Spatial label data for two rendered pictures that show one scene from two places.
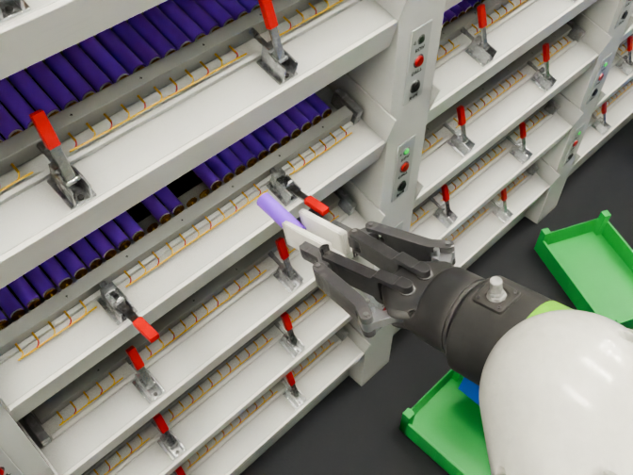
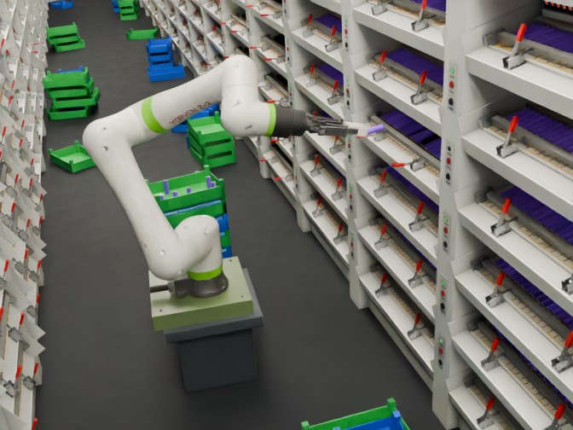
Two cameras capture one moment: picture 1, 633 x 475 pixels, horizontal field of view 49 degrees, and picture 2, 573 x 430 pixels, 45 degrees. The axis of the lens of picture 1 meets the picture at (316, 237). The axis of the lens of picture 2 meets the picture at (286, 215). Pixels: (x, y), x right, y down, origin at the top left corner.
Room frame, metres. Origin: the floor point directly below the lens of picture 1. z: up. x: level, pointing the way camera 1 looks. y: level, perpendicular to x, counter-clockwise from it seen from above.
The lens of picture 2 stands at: (1.22, -1.78, 1.57)
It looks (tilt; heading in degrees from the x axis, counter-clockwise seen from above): 27 degrees down; 119
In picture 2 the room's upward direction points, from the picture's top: 4 degrees counter-clockwise
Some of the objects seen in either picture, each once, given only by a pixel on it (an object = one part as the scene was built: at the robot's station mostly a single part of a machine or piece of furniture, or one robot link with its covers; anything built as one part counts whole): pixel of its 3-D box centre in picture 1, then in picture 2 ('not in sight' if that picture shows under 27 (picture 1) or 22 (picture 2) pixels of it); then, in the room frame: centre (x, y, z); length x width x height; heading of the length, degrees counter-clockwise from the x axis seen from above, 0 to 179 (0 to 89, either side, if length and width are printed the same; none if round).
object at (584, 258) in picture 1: (603, 271); not in sight; (1.06, -0.72, 0.04); 0.30 x 0.20 x 0.08; 20
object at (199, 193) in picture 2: not in sight; (183, 188); (-0.51, 0.41, 0.36); 0.30 x 0.20 x 0.08; 53
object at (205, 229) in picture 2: not in sight; (199, 246); (-0.01, -0.18, 0.48); 0.16 x 0.13 x 0.19; 88
